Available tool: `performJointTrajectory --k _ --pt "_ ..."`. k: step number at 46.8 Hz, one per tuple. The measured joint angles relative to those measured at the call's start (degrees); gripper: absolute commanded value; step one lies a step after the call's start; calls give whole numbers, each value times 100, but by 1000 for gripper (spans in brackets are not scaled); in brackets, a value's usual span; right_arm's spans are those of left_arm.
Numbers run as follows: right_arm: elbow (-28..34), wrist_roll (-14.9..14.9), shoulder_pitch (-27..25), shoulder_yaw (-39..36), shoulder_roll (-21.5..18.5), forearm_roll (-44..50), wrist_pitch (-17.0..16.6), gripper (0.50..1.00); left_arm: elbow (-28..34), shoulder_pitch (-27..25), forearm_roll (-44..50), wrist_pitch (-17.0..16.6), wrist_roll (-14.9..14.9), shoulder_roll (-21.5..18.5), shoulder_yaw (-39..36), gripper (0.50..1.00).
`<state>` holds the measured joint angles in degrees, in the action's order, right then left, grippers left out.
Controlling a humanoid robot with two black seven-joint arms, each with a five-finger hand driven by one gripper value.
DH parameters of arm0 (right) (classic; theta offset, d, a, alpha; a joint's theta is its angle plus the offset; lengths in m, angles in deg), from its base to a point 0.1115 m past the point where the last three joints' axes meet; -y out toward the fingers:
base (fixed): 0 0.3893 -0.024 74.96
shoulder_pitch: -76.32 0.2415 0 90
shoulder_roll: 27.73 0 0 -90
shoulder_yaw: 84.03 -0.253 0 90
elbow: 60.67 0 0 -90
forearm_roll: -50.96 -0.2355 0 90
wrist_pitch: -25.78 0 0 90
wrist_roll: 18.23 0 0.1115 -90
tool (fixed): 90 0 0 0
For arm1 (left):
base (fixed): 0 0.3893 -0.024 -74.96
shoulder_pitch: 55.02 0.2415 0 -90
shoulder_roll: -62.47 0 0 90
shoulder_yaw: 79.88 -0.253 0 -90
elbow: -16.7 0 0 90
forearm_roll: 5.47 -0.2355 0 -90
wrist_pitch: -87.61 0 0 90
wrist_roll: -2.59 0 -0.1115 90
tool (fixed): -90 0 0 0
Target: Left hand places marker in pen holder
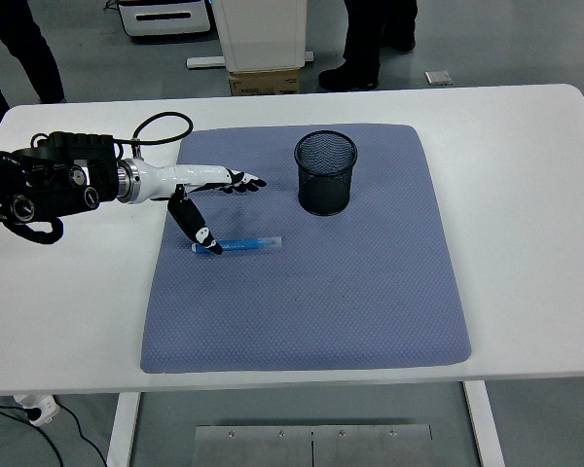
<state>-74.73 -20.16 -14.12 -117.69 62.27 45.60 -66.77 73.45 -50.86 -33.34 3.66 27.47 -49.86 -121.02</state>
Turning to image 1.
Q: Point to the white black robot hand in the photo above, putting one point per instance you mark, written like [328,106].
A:
[185,175]

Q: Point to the blue marker with clear cap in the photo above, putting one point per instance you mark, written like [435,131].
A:
[253,242]

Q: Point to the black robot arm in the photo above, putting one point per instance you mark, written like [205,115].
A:
[48,180]

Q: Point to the black mesh pen holder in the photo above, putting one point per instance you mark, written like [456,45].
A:
[326,192]

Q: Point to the brown cardboard box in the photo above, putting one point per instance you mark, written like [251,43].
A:
[265,83]

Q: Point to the white appliance with black slot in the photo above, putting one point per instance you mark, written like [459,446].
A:
[165,22]

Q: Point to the blue-grey quilted mat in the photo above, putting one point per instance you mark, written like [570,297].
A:
[297,301]

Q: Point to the person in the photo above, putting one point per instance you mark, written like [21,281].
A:
[22,44]
[362,44]

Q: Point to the white table leg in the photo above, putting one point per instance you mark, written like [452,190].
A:
[484,428]
[124,433]

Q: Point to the white power strip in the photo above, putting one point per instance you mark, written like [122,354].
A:
[41,408]

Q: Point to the white pedestal base bar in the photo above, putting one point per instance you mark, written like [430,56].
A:
[204,61]

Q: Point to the white pedestal cabinet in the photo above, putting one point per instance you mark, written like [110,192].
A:
[263,34]

